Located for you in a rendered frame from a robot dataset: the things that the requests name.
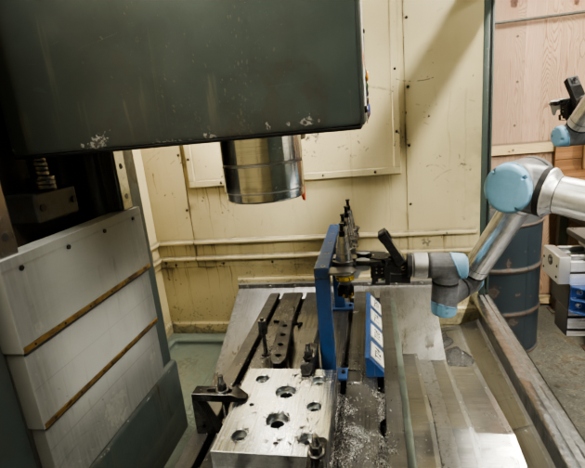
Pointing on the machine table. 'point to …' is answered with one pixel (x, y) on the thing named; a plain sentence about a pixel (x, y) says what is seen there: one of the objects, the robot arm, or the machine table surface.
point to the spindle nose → (263, 169)
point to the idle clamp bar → (282, 344)
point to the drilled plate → (255, 457)
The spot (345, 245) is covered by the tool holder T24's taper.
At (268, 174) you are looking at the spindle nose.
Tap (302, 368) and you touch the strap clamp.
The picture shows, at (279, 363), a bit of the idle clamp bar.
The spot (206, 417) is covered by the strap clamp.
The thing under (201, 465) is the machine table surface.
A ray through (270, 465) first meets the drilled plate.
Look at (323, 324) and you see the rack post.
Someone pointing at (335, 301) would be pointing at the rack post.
